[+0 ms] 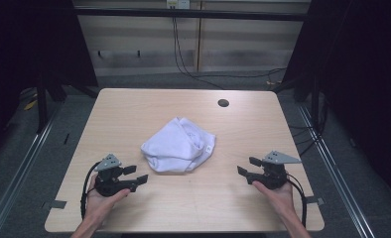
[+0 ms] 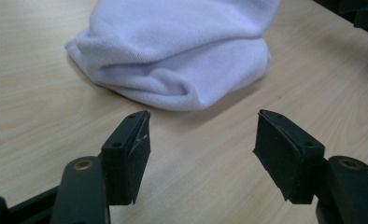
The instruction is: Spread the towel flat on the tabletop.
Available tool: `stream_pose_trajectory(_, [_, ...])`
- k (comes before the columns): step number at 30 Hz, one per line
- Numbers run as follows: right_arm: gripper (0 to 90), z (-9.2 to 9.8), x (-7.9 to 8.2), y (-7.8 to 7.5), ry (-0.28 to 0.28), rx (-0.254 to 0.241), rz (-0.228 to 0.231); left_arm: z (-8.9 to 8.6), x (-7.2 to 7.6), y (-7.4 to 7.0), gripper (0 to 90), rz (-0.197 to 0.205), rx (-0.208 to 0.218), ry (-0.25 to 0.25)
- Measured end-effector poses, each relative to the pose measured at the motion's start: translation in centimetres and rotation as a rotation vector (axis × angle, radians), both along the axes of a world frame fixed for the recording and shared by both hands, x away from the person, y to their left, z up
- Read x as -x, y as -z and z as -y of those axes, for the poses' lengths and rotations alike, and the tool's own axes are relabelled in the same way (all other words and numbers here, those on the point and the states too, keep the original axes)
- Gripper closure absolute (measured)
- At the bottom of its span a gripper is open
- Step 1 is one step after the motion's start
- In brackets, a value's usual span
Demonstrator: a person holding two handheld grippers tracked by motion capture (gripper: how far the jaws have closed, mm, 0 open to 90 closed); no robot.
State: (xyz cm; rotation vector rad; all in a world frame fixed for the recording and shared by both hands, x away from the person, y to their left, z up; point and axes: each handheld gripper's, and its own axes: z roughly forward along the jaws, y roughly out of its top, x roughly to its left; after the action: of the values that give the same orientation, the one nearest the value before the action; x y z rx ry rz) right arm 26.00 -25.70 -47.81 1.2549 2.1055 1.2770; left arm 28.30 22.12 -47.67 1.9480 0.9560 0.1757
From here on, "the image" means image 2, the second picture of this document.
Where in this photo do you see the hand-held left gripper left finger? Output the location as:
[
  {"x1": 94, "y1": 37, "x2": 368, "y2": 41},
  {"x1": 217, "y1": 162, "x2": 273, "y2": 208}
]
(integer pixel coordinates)
[{"x1": 101, "y1": 110, "x2": 152, "y2": 206}]

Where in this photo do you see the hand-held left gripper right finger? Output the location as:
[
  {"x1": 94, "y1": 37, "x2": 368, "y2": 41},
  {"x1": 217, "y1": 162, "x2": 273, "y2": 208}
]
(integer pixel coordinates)
[{"x1": 252, "y1": 108, "x2": 326, "y2": 205}]

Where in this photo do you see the white patterned cloth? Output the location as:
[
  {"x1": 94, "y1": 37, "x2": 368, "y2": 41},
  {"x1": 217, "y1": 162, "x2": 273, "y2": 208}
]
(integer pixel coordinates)
[{"x1": 64, "y1": 0, "x2": 282, "y2": 112}]

